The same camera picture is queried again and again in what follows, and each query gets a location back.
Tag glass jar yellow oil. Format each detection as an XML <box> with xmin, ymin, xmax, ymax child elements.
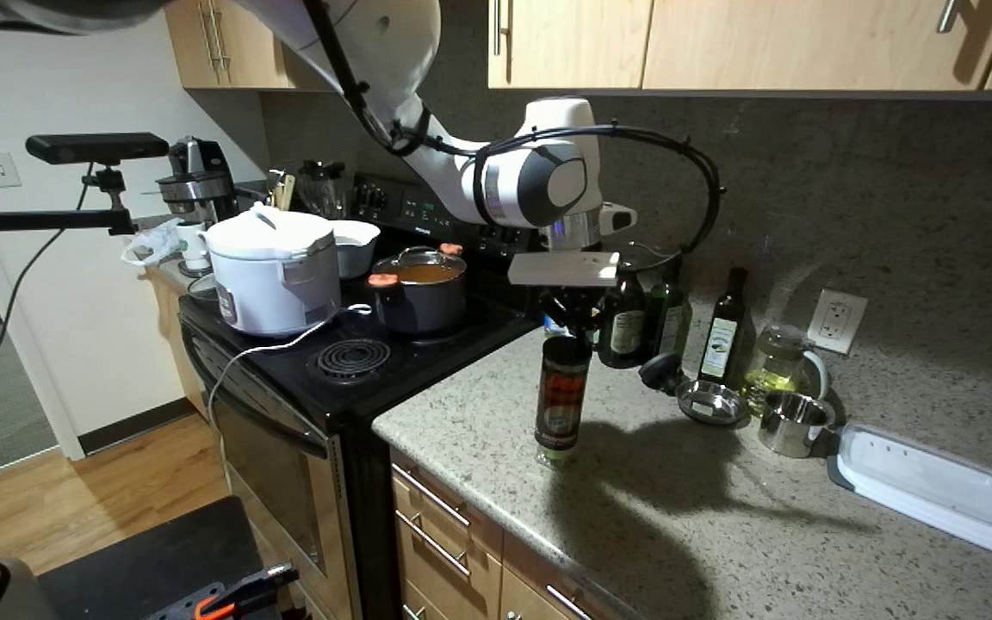
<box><xmin>744</xmin><ymin>322</ymin><xmax>824</xmax><ymax>407</ymax></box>

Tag dark bottle white label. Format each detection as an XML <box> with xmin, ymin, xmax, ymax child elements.
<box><xmin>697</xmin><ymin>265</ymin><xmax>750</xmax><ymax>388</ymax></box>

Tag slim dark green bottle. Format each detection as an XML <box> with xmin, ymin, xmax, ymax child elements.
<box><xmin>646</xmin><ymin>268</ymin><xmax>697</xmax><ymax>360</ymax></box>

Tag white rice cooker cord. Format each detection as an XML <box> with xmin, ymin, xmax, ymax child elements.
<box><xmin>199</xmin><ymin>299</ymin><xmax>377</xmax><ymax>423</ymax></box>

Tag tall cylindrical container black label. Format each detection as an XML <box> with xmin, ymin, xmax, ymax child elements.
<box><xmin>530</xmin><ymin>328</ymin><xmax>594</xmax><ymax>460</ymax></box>

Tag glass pot lid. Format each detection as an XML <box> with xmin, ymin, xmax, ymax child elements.
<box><xmin>387</xmin><ymin>241</ymin><xmax>469</xmax><ymax>289</ymax></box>

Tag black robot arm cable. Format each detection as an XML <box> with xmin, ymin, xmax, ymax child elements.
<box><xmin>301</xmin><ymin>0</ymin><xmax>732</xmax><ymax>279</ymax></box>

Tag metal cabinet handle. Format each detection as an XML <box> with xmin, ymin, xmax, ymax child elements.
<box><xmin>493</xmin><ymin>0</ymin><xmax>518</xmax><ymax>62</ymax></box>
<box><xmin>933</xmin><ymin>0</ymin><xmax>992</xmax><ymax>86</ymax></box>

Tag wooden lower drawer cabinet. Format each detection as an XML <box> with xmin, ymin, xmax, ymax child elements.
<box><xmin>387</xmin><ymin>444</ymin><xmax>638</xmax><ymax>620</ymax></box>

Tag dark pot orange handles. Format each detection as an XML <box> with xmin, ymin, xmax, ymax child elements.
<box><xmin>364</xmin><ymin>241</ymin><xmax>471</xmax><ymax>340</ymax></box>

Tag small black round object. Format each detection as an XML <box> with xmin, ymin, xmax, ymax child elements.
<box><xmin>638</xmin><ymin>352</ymin><xmax>689</xmax><ymax>400</ymax></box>

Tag black coffee maker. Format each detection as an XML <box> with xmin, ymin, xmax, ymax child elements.
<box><xmin>155</xmin><ymin>134</ymin><xmax>238</xmax><ymax>226</ymax></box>

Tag wide dark olive oil bottle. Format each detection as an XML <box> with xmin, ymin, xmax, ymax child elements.
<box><xmin>596</xmin><ymin>273</ymin><xmax>651</xmax><ymax>372</ymax></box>

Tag light wooden wall cabinet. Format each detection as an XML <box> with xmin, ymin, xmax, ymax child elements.
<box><xmin>162</xmin><ymin>0</ymin><xmax>333</xmax><ymax>96</ymax></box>

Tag black kitchen stove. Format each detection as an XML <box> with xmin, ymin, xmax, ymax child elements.
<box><xmin>181</xmin><ymin>168</ymin><xmax>558</xmax><ymax>620</ymax></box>

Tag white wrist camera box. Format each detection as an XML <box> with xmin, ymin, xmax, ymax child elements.
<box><xmin>504</xmin><ymin>247</ymin><xmax>625</xmax><ymax>291</ymax></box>

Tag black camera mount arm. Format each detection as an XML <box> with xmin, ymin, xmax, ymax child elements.
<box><xmin>0</xmin><ymin>160</ymin><xmax>142</xmax><ymax>241</ymax></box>

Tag white bowl pot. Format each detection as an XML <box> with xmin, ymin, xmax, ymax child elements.
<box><xmin>329</xmin><ymin>217</ymin><xmax>387</xmax><ymax>287</ymax></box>

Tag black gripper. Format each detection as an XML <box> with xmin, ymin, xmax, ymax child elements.
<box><xmin>543</xmin><ymin>282</ymin><xmax>625</xmax><ymax>346</ymax></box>

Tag thin black camera cable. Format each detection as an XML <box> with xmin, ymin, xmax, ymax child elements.
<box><xmin>0</xmin><ymin>168</ymin><xmax>96</xmax><ymax>374</ymax></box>

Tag metal cup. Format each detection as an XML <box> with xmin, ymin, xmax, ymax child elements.
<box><xmin>750</xmin><ymin>385</ymin><xmax>846</xmax><ymax>460</ymax></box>

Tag dark glass kettle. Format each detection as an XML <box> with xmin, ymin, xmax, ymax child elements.
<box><xmin>290</xmin><ymin>156</ymin><xmax>360</xmax><ymax>221</ymax></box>

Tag white plastic tray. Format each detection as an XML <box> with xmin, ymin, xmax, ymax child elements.
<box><xmin>824</xmin><ymin>415</ymin><xmax>992</xmax><ymax>563</ymax></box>

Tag black stereo camera bar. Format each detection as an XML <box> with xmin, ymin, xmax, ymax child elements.
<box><xmin>26</xmin><ymin>128</ymin><xmax>171</xmax><ymax>168</ymax></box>

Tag black orange clamp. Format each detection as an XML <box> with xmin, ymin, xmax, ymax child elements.
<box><xmin>146</xmin><ymin>561</ymin><xmax>305</xmax><ymax>620</ymax></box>

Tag white rice cooker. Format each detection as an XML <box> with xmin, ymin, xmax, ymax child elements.
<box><xmin>202</xmin><ymin>199</ymin><xmax>346</xmax><ymax>340</ymax></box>

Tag white wall outlet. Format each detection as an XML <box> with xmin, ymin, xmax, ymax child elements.
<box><xmin>802</xmin><ymin>287</ymin><xmax>872</xmax><ymax>357</ymax></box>

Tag wooden upper cabinet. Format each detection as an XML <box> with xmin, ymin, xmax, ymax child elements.
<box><xmin>481</xmin><ymin>0</ymin><xmax>992</xmax><ymax>102</ymax></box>

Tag small metal bowl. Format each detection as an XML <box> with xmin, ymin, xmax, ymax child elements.
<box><xmin>677</xmin><ymin>374</ymin><xmax>747</xmax><ymax>430</ymax></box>

